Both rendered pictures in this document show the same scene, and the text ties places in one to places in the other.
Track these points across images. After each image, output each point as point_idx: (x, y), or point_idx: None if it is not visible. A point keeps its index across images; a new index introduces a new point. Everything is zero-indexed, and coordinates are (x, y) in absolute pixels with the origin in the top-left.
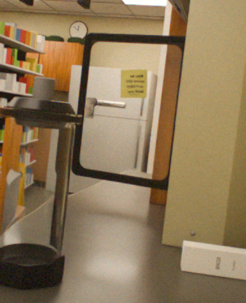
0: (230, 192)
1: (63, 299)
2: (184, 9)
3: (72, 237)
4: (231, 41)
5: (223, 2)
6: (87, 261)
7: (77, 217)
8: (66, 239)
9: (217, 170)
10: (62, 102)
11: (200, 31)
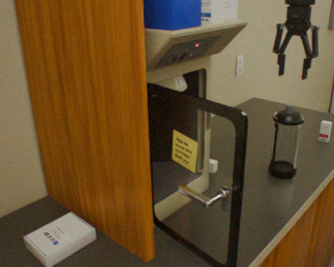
0: None
1: (270, 162)
2: (191, 60)
3: (257, 196)
4: None
5: None
6: (256, 177)
7: (245, 222)
8: (261, 194)
9: None
10: (282, 109)
11: (205, 74)
